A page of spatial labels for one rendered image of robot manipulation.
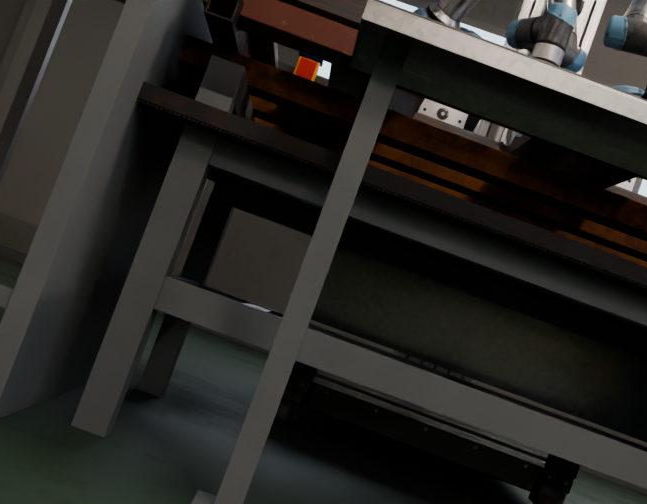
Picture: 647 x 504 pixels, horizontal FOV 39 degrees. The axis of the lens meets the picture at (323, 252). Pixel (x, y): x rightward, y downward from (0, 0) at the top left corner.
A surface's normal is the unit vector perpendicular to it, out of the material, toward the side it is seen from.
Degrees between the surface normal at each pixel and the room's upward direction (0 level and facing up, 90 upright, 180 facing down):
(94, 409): 90
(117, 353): 90
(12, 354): 90
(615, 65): 90
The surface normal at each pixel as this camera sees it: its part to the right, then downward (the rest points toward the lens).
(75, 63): -0.04, -0.08
